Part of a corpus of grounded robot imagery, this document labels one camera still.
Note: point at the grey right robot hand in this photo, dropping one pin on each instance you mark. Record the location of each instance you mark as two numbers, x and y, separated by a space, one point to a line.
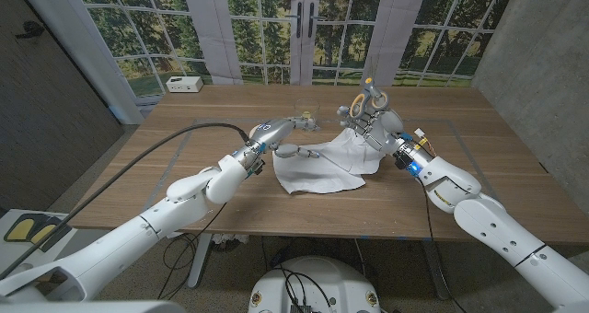
386 129

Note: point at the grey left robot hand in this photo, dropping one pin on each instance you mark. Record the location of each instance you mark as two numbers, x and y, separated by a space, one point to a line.
276 130

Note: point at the large white paper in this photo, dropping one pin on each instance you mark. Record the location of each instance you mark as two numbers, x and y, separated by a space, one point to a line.
313 175

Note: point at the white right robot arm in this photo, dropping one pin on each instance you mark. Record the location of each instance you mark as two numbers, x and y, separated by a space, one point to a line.
497 230

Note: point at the clear drinking glass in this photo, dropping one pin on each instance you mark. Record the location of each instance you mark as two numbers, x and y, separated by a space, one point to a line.
307 106

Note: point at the small yellow toy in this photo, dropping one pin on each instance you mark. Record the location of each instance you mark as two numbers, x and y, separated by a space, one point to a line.
306 115

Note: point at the printed window backdrop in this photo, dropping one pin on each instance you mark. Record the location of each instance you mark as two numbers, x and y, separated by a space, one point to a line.
349 41

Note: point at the white socket box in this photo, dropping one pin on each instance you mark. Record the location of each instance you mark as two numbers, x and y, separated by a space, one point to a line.
184 84

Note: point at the crumpled white rag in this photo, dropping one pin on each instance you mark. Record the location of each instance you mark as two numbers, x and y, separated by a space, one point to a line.
227 240

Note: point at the grey table leg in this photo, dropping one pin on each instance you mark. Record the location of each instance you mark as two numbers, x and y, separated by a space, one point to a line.
437 271

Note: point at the white table leg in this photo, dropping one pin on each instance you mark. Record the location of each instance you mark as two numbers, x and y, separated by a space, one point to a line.
200 262

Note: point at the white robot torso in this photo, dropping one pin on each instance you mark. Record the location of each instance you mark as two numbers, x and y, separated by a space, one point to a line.
331 281

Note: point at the dark wooden door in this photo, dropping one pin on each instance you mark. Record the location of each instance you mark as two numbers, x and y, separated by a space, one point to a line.
46 110

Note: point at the black pedal with yellow pads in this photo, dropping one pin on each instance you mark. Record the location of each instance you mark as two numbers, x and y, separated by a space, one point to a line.
20 230

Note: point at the white floor platform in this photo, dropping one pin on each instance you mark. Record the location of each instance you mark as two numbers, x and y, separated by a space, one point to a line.
14 256

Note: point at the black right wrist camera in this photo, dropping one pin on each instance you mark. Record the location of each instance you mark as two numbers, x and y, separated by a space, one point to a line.
405 158

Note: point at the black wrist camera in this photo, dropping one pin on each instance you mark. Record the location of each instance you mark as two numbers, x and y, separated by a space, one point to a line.
405 158
257 166

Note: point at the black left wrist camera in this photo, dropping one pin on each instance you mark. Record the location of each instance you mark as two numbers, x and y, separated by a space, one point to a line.
257 166

